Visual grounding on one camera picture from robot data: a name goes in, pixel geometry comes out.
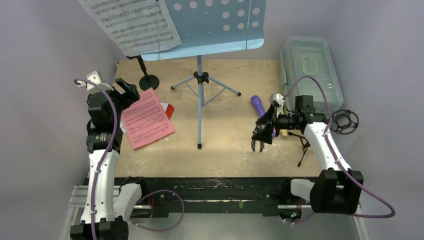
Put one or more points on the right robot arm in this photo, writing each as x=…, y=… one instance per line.
x=334, y=191

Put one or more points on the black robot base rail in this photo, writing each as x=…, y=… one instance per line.
x=266, y=196

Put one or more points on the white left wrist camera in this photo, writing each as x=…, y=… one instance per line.
x=95, y=78

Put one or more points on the pink sheet music page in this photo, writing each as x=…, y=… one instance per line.
x=146, y=120

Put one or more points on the black shock mount tripod stand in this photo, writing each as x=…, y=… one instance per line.
x=344, y=122

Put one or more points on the clear plastic storage box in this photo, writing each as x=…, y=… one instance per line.
x=309, y=56

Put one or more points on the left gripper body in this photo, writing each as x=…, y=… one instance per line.
x=121, y=100

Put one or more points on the red sheet music page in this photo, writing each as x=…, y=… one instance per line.
x=169, y=109

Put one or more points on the light blue music stand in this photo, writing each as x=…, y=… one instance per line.
x=208, y=27

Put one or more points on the purple microphone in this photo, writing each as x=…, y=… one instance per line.
x=257, y=104

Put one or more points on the cream microphone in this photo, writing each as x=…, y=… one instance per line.
x=284, y=133

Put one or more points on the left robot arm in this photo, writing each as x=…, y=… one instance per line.
x=105, y=217

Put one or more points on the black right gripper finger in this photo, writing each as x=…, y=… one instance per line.
x=262, y=133
x=269, y=117

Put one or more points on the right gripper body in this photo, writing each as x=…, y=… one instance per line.
x=263, y=131

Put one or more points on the black round base mic stand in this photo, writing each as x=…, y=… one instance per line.
x=148, y=80

